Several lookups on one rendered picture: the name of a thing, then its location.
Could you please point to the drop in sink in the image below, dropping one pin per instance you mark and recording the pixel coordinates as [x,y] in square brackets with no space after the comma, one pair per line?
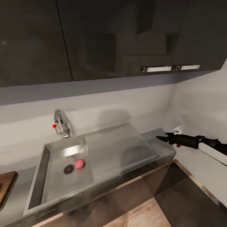
[107,153]

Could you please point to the cutting board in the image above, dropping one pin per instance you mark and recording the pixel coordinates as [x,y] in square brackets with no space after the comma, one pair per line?
[8,179]

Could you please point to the cabinet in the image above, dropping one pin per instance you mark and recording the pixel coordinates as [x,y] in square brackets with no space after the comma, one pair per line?
[32,46]
[108,39]

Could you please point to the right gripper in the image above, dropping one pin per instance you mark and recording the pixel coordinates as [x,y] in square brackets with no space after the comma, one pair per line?
[174,138]

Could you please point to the vidalia onion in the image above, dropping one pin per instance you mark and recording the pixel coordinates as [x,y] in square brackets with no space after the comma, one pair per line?
[79,163]

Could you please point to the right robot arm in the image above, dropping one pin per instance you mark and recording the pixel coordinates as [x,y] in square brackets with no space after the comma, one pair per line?
[209,145]

